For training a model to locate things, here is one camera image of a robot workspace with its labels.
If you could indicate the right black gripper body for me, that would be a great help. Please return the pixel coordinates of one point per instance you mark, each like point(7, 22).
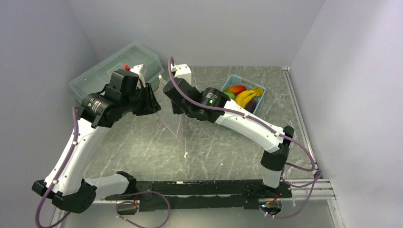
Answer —
point(178, 109)

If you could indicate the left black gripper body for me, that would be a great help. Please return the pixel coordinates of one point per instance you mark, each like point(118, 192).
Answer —
point(141, 103)

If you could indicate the clear zip top bag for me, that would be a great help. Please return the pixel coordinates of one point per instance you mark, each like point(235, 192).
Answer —
point(173, 122)

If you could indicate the light blue plastic basket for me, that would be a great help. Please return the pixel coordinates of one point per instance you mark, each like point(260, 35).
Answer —
point(235, 80)

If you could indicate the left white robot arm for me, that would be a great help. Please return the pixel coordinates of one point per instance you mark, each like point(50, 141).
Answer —
point(66, 186)

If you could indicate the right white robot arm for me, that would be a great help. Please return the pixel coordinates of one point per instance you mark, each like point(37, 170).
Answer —
point(214, 106)

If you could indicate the small green lime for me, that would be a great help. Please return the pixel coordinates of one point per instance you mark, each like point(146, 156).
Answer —
point(231, 95)

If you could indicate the clear green storage box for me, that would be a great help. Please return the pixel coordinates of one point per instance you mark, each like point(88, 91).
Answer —
point(94, 79)

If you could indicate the red orange mango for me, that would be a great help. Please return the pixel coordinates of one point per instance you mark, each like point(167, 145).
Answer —
point(236, 89)

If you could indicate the yellow banana bunch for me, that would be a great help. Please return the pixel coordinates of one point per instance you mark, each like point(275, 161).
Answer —
point(246, 96)

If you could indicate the dark purple eggplant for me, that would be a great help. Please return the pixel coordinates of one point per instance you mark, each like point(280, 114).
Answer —
point(251, 105)

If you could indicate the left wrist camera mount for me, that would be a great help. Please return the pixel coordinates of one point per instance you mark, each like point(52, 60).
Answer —
point(125, 80)

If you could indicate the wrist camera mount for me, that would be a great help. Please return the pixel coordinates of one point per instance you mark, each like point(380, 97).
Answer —
point(125, 80)
point(182, 71)

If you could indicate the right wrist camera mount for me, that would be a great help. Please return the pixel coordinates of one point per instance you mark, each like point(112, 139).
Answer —
point(182, 71)

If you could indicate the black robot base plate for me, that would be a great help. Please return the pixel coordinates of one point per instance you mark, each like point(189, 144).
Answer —
point(203, 194)

